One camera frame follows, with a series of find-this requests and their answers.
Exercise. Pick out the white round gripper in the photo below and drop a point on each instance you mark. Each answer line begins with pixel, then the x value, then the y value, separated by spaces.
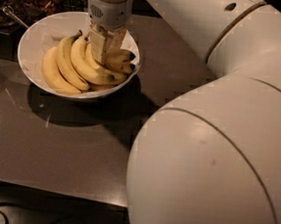
pixel 110 13

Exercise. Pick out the yellow banana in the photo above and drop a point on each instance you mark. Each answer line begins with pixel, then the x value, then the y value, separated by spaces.
pixel 52 75
pixel 77 57
pixel 64 63
pixel 114 77
pixel 120 60

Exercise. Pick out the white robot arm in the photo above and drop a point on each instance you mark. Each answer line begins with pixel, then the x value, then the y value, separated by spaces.
pixel 212 155

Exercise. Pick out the white ceramic bowl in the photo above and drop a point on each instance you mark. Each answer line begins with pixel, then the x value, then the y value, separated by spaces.
pixel 45 33

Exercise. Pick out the metal spoon handle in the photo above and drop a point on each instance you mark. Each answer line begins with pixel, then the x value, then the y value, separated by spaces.
pixel 10 13

